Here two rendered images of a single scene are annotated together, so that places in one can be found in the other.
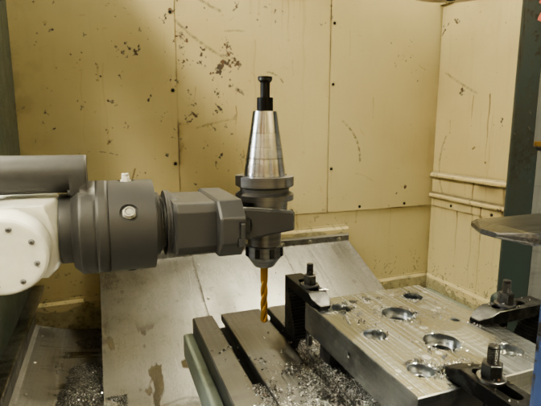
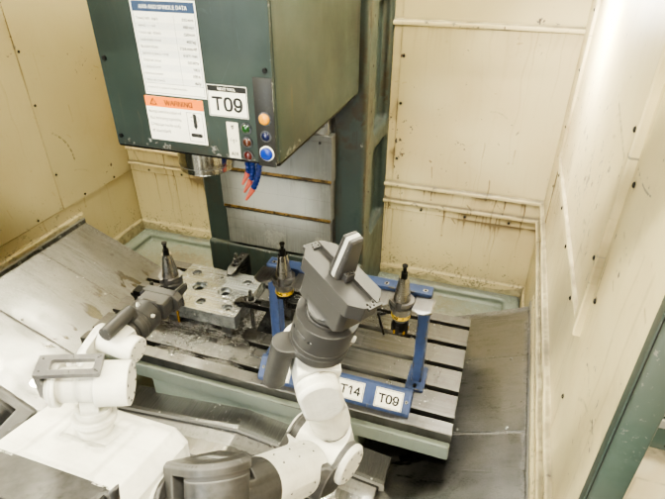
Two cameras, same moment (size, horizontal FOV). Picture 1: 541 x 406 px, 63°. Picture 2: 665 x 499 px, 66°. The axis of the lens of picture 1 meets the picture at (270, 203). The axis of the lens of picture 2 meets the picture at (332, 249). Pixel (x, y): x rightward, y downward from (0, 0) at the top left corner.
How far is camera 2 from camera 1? 115 cm
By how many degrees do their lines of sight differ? 52
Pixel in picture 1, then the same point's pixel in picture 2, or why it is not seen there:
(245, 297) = (48, 304)
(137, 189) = (147, 306)
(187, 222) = (166, 308)
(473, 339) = (234, 284)
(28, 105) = not seen: outside the picture
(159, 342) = (18, 366)
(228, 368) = not seen: hidden behind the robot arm
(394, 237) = (115, 204)
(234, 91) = not seen: outside the picture
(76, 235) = (143, 332)
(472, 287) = (180, 222)
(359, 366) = (202, 316)
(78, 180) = (135, 315)
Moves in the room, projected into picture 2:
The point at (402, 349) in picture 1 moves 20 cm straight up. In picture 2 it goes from (215, 302) to (207, 249)
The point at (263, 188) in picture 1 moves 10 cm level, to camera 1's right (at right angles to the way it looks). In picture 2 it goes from (177, 281) to (206, 265)
